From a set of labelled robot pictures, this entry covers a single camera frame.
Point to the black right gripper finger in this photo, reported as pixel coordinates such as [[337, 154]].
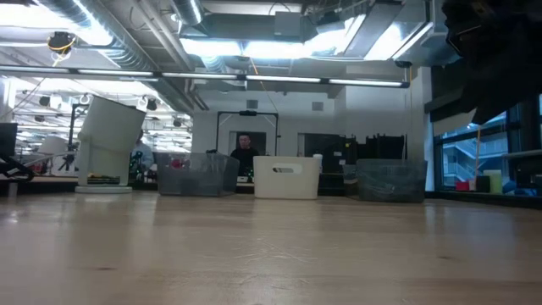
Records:
[[491, 103]]

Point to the dark translucent bin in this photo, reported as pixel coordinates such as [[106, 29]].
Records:
[[195, 178], [391, 182]]

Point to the white plastic bin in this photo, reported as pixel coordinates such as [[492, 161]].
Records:
[[288, 184]]

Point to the pale green container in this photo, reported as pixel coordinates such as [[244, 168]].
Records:
[[492, 182]]

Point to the small red box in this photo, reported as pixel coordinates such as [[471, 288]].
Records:
[[462, 186]]

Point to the black storage cabinets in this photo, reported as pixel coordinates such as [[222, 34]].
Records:
[[330, 148]]

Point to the long light bar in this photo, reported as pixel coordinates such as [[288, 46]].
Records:
[[279, 79]]

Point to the person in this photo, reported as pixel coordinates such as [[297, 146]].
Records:
[[146, 159], [245, 159]]

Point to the white cylindrical lamp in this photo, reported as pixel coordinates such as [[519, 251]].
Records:
[[110, 140]]

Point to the black yellow ceiling reel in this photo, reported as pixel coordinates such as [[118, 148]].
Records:
[[61, 41]]

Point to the black monitor with stand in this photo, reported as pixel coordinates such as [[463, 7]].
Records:
[[7, 140]]

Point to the black background rig frame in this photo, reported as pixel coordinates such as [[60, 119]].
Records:
[[247, 113]]

